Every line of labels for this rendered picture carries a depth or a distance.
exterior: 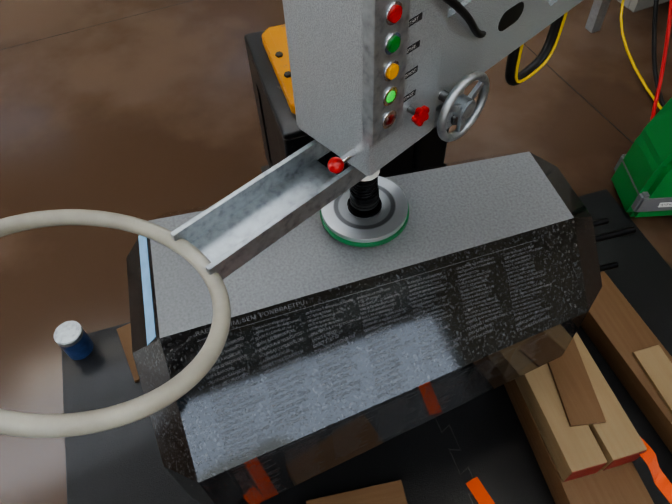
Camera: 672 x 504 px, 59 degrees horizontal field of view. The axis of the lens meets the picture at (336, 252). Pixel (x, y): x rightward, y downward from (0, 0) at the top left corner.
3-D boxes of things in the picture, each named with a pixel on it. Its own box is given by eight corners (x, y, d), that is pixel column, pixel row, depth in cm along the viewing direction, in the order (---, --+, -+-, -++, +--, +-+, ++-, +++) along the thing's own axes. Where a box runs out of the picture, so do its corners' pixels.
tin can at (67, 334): (89, 360, 223) (76, 344, 213) (63, 360, 224) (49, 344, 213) (97, 337, 229) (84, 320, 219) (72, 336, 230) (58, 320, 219)
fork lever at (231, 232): (403, 84, 144) (405, 66, 140) (466, 121, 135) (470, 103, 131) (165, 239, 115) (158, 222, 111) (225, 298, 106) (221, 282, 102)
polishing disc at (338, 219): (424, 222, 142) (424, 218, 141) (345, 255, 137) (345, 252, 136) (381, 166, 153) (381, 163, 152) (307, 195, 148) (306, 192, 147)
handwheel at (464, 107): (449, 100, 129) (458, 40, 117) (486, 121, 125) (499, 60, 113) (403, 134, 123) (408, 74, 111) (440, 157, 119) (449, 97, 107)
